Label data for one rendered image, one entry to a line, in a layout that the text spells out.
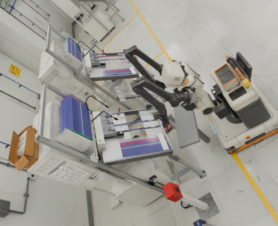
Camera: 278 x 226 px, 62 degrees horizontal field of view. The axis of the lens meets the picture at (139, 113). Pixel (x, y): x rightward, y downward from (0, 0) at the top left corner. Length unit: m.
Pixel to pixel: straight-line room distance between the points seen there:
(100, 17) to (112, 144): 4.81
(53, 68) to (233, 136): 2.35
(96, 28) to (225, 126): 4.99
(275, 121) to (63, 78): 2.60
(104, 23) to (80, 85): 3.67
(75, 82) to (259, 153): 2.48
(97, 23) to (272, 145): 5.36
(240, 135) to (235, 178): 0.50
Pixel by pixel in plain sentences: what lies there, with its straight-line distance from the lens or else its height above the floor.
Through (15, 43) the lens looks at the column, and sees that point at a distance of 5.30.
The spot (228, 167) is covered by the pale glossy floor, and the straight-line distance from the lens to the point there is 2.94.
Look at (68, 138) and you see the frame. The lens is 2.15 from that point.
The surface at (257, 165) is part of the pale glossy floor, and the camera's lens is 2.85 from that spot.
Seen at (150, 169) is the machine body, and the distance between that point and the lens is 2.67.
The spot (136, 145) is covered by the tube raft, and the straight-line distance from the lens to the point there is 2.44.
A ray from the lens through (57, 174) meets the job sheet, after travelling 2.38.
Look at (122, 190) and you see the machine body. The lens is 2.87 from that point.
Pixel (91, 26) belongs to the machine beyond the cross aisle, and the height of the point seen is 0.51.
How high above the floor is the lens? 2.63
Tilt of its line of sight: 39 degrees down
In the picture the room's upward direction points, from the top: 54 degrees counter-clockwise
